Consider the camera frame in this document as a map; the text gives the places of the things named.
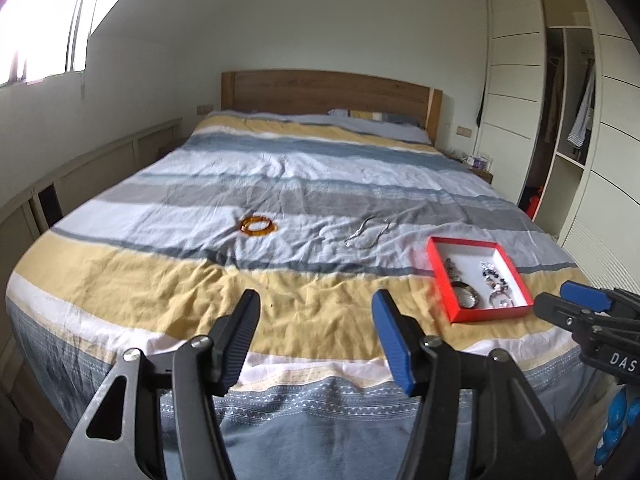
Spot beaded charm bracelet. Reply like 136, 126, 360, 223
478, 260, 509, 294

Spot red jewelry box tray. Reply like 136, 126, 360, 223
426, 236, 533, 323

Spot dark brown bangle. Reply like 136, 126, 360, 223
450, 281, 480, 310

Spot silver chain necklace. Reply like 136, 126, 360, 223
342, 214, 394, 250

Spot amber orange bangle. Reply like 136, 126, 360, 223
239, 216, 278, 236

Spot silver wristwatch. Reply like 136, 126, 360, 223
444, 258, 461, 282

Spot red item in wardrobe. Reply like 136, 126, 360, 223
518, 186, 544, 219

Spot hanging shirt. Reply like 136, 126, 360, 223
567, 64, 596, 150

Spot wooden nightstand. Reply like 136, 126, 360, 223
445, 151, 494, 184

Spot white wardrobe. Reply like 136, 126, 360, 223
474, 0, 639, 291

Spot grey pillow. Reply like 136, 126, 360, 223
328, 108, 433, 145

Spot striped duvet cover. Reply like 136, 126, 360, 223
32, 112, 597, 479

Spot wooden headboard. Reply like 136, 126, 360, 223
220, 70, 444, 142

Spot window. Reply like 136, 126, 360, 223
1, 0, 118, 86

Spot low white wall cabinet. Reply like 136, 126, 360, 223
1, 119, 194, 372

